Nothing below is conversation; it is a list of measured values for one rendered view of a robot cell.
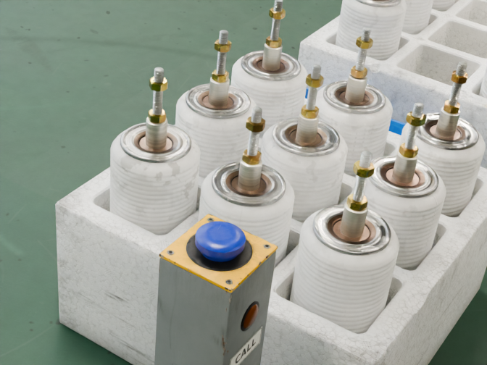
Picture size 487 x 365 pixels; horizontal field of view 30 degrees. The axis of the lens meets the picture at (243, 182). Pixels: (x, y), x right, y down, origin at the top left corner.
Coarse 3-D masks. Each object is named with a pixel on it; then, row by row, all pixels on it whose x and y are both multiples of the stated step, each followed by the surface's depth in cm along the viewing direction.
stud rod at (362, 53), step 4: (364, 28) 104; (368, 28) 104; (364, 32) 104; (368, 32) 104; (364, 36) 104; (368, 36) 104; (364, 40) 104; (368, 40) 104; (360, 48) 105; (360, 52) 105; (364, 52) 105; (360, 56) 105; (364, 56) 105; (360, 60) 106; (364, 60) 106; (356, 64) 107; (360, 64) 106; (364, 64) 106; (356, 68) 107; (360, 68) 106
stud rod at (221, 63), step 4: (220, 32) 100; (224, 32) 100; (220, 36) 100; (224, 36) 100; (220, 40) 101; (224, 40) 100; (220, 52) 101; (224, 52) 101; (220, 56) 102; (224, 56) 102; (220, 60) 102; (224, 60) 102; (220, 64) 102; (224, 64) 102; (220, 68) 102; (224, 68) 103; (220, 72) 103; (224, 72) 103
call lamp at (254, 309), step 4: (256, 304) 75; (252, 308) 74; (256, 308) 75; (248, 312) 74; (252, 312) 74; (256, 312) 75; (248, 316) 74; (252, 316) 74; (256, 316) 75; (244, 320) 74; (248, 320) 74; (252, 320) 75; (244, 324) 74; (248, 324) 74; (244, 328) 74
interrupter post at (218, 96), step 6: (210, 78) 104; (228, 78) 104; (210, 84) 104; (216, 84) 103; (222, 84) 103; (228, 84) 104; (210, 90) 104; (216, 90) 103; (222, 90) 103; (228, 90) 104; (210, 96) 104; (216, 96) 104; (222, 96) 104; (210, 102) 105; (216, 102) 104; (222, 102) 104
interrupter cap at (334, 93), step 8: (344, 80) 112; (328, 88) 110; (336, 88) 110; (344, 88) 110; (368, 88) 111; (376, 88) 111; (328, 96) 108; (336, 96) 109; (344, 96) 109; (368, 96) 110; (376, 96) 109; (384, 96) 109; (336, 104) 107; (344, 104) 107; (352, 104) 107; (360, 104) 108; (368, 104) 108; (376, 104) 108; (384, 104) 108; (352, 112) 106; (360, 112) 106; (368, 112) 106
